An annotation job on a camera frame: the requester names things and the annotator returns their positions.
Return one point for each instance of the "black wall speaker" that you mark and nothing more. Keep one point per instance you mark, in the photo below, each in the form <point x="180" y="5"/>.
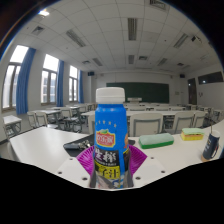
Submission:
<point x="182" y="75"/>
<point x="91" y="73"/>

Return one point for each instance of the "dark high wall window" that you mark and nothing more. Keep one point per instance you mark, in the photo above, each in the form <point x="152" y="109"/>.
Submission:
<point x="210" y="78"/>

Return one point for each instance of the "medium blue curtain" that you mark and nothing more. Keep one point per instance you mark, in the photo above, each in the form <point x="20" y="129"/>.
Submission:
<point x="60" y="85"/>

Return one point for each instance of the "wooden stick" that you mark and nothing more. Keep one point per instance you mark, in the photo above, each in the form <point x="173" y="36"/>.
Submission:
<point x="211" y="129"/>

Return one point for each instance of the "small window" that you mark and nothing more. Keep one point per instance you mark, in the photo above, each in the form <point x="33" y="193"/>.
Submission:
<point x="73" y="85"/>

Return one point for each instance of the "ceiling light panels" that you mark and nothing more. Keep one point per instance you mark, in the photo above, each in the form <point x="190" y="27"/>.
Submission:
<point x="132" y="29"/>

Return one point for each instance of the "green chalkboard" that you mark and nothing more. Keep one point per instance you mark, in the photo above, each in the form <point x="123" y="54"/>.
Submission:
<point x="146" y="92"/>

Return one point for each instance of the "medium window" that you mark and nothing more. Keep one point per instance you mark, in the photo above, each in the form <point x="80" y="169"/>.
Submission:
<point x="49" y="81"/>

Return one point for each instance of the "black flat pouch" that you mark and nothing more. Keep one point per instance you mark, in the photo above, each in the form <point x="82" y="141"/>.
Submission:
<point x="75" y="146"/>

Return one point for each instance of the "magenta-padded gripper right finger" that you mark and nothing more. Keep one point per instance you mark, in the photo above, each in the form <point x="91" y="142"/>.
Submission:
<point x="150" y="168"/>

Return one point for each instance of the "classroom chairs and desks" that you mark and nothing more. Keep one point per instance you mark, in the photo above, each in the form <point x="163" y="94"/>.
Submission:
<point x="146" y="124"/>

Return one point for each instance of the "small blue curtain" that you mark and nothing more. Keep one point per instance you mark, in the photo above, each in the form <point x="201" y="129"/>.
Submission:
<point x="81" y="87"/>

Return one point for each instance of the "ceiling projector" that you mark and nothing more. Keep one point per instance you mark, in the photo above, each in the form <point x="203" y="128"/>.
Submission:
<point x="196" y="39"/>

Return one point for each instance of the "dark door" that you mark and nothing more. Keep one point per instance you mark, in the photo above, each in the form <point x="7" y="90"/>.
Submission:
<point x="192" y="91"/>

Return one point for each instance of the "blue white-capped drink bottle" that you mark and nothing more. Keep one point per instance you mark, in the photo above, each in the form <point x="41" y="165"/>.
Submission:
<point x="110" y="133"/>

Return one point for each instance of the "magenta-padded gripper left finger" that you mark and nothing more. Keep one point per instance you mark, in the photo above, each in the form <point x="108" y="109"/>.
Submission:
<point x="71" y="168"/>

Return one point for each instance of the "large window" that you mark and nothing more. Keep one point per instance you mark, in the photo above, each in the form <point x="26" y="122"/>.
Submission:
<point x="11" y="80"/>

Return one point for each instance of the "green flat sponge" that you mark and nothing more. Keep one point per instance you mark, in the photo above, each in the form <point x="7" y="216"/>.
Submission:
<point x="156" y="140"/>

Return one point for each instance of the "white lectern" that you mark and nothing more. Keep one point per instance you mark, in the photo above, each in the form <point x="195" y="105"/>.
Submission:
<point x="134" y="99"/>

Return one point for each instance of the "bunch of keys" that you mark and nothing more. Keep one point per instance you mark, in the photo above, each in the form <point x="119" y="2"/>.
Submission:
<point x="84" y="144"/>

